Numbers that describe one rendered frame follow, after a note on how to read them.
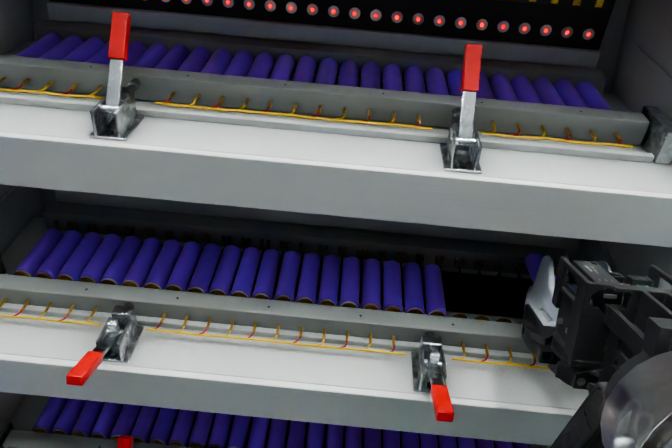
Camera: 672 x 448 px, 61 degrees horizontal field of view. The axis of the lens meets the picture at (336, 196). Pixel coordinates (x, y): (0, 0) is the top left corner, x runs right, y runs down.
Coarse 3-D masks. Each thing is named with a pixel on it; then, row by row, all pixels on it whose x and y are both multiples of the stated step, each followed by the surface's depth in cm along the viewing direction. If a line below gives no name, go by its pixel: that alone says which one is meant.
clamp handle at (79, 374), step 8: (112, 328) 47; (112, 336) 47; (104, 344) 45; (112, 344) 46; (88, 352) 44; (96, 352) 44; (104, 352) 44; (80, 360) 42; (88, 360) 43; (96, 360) 43; (72, 368) 41; (80, 368) 42; (88, 368) 42; (96, 368) 43; (72, 376) 41; (80, 376) 41; (88, 376) 42; (72, 384) 41; (80, 384) 41
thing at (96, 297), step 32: (0, 288) 50; (32, 288) 50; (64, 288) 51; (96, 288) 51; (128, 288) 51; (64, 320) 50; (160, 320) 50; (192, 320) 51; (224, 320) 51; (256, 320) 50; (288, 320) 50; (320, 320) 50; (352, 320) 50; (384, 320) 50; (416, 320) 50; (448, 320) 51; (480, 320) 51; (384, 352) 49
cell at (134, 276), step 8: (152, 240) 58; (144, 248) 56; (152, 248) 57; (160, 248) 58; (136, 256) 56; (144, 256) 55; (152, 256) 56; (136, 264) 54; (144, 264) 55; (152, 264) 56; (128, 272) 54; (136, 272) 54; (144, 272) 54; (128, 280) 53; (136, 280) 53; (144, 280) 54
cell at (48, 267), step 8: (72, 232) 58; (64, 240) 57; (72, 240) 57; (80, 240) 58; (56, 248) 56; (64, 248) 56; (72, 248) 57; (48, 256) 55; (56, 256) 55; (64, 256) 55; (48, 264) 54; (56, 264) 54; (64, 264) 55; (40, 272) 53; (48, 272) 53; (56, 272) 54
